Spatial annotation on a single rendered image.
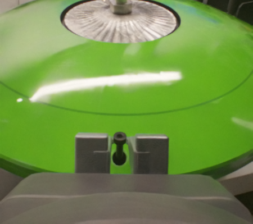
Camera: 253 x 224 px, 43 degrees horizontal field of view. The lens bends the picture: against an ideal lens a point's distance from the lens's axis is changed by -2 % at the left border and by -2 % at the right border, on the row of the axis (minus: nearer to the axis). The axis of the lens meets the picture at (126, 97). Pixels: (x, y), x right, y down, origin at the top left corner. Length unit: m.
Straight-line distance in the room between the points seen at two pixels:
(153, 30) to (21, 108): 0.12
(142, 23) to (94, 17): 0.04
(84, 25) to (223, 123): 0.14
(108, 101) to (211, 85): 0.07
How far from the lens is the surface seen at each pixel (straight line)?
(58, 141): 0.20
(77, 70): 0.22
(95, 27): 0.27
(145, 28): 0.27
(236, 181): 0.41
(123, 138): 0.18
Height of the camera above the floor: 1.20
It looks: 36 degrees down
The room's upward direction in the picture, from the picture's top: 2 degrees clockwise
